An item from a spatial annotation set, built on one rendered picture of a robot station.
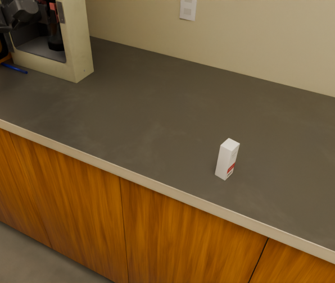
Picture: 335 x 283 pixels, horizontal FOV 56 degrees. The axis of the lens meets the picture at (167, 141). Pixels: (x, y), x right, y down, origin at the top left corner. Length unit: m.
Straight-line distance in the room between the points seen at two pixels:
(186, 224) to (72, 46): 0.72
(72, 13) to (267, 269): 1.01
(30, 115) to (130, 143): 0.36
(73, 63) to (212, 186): 0.69
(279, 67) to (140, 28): 0.64
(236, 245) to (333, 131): 0.50
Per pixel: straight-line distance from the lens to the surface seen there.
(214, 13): 1.35
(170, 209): 0.94
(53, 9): 1.24
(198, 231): 0.96
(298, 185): 0.91
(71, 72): 1.25
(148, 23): 1.49
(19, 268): 1.88
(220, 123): 1.04
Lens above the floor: 1.56
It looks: 40 degrees down
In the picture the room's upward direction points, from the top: 3 degrees clockwise
